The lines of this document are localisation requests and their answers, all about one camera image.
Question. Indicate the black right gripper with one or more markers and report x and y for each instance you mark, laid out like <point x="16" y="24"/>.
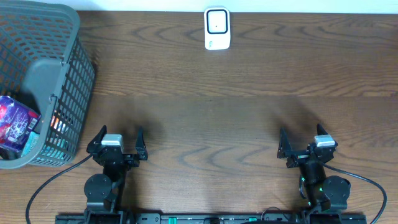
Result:
<point x="306" y="157"/>

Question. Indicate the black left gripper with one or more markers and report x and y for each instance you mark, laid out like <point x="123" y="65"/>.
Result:
<point x="117" y="157"/>

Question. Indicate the teal snack wrapper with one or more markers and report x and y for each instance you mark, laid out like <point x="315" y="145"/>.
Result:
<point x="30" y="144"/>

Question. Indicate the red purple pad package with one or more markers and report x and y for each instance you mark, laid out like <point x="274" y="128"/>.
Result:
<point x="17" y="122"/>

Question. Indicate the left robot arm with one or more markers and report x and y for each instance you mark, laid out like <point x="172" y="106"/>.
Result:
<point x="104" y="191"/>

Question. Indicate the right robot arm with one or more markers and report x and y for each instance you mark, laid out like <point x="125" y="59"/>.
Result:
<point x="327" y="195"/>

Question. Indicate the grey plastic mesh basket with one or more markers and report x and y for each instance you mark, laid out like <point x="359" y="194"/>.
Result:
<point x="45" y="67"/>

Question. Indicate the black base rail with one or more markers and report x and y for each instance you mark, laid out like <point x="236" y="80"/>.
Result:
<point x="155" y="218"/>

